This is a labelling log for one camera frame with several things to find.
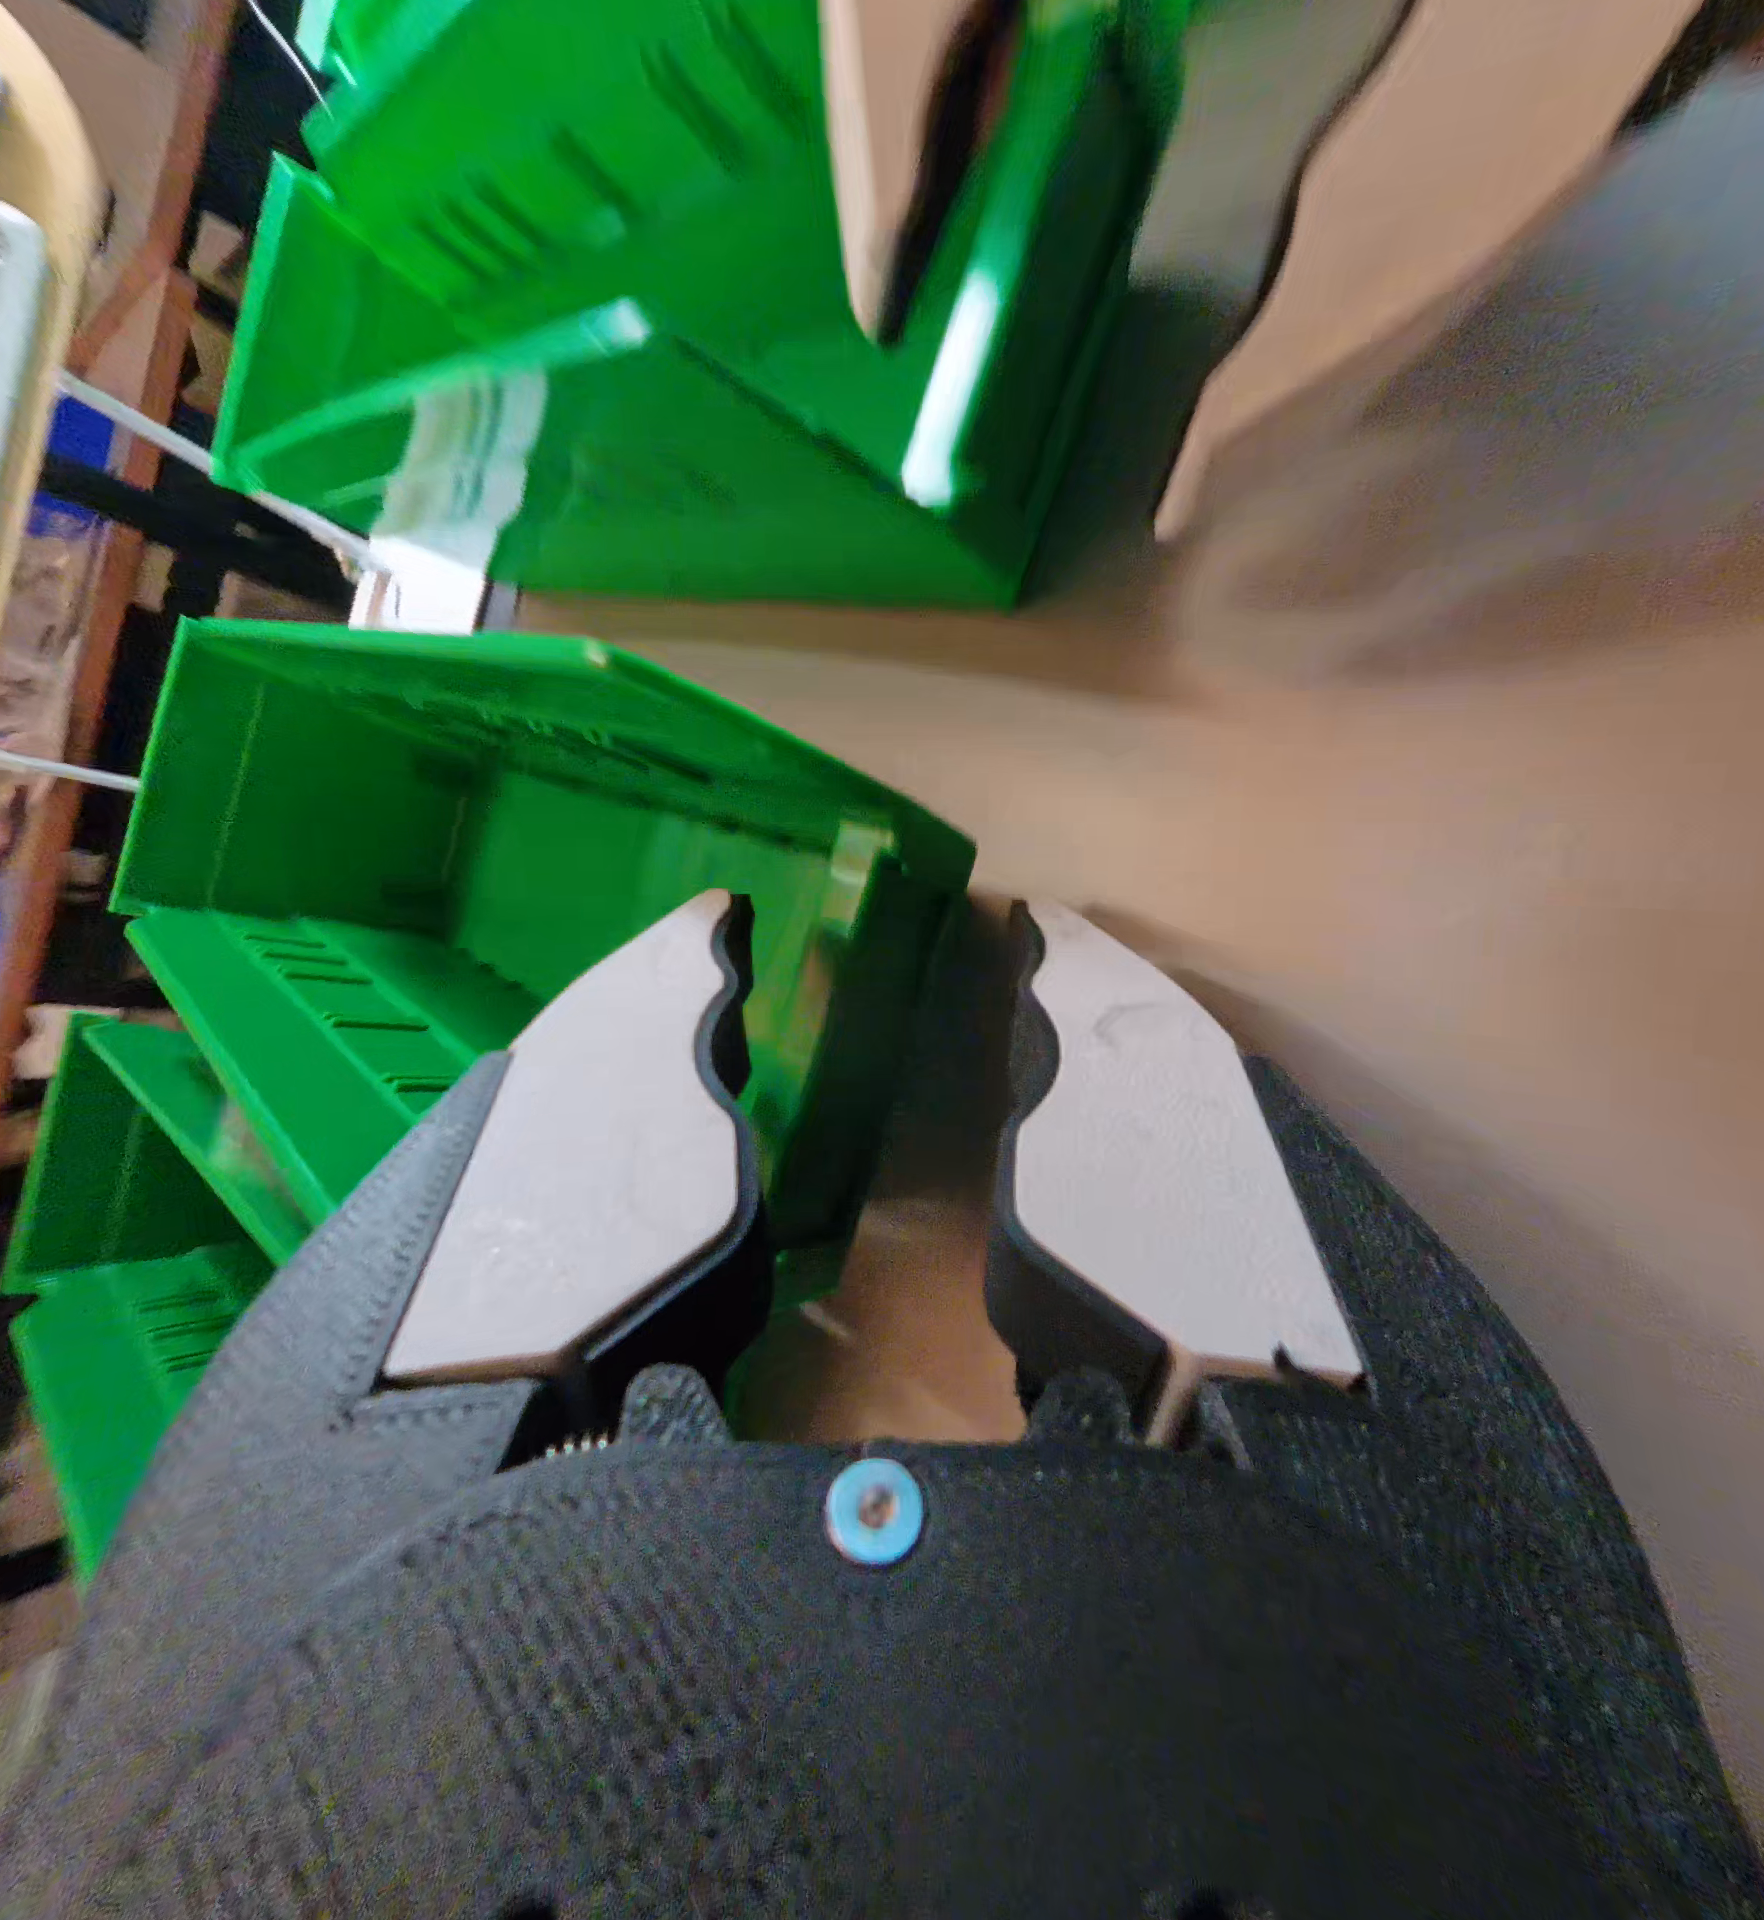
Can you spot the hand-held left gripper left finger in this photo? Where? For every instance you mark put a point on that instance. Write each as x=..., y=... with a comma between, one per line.
x=584, y=1184

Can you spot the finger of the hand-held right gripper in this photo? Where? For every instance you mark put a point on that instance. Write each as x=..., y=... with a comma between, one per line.
x=1452, y=179
x=890, y=119

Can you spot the long wooden table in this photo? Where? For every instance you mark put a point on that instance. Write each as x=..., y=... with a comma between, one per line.
x=14, y=1020

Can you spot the green plastic bin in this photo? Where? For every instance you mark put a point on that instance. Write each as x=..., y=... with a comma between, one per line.
x=371, y=780
x=598, y=149
x=747, y=511
x=101, y=1171

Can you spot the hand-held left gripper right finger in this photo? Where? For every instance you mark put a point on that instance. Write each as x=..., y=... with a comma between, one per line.
x=1168, y=1184

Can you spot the light grey desk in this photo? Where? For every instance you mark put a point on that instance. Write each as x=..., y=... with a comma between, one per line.
x=1422, y=899

